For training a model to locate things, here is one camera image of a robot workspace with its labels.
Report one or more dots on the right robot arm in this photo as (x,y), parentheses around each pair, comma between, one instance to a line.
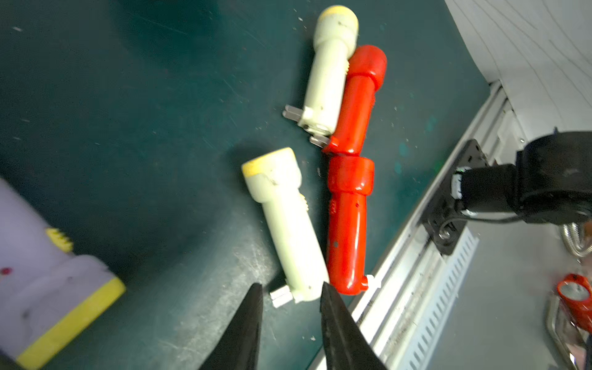
(549,183)

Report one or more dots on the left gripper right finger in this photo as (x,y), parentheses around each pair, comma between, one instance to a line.
(344,345)

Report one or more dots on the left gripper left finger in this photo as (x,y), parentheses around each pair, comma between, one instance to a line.
(238,347)

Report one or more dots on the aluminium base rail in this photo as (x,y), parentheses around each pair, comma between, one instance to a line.
(404,317)

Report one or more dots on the red flashlight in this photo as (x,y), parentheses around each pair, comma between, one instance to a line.
(350,182)
(365,77)

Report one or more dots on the pale green flashlight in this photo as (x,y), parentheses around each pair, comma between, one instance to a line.
(273,180)
(334,43)

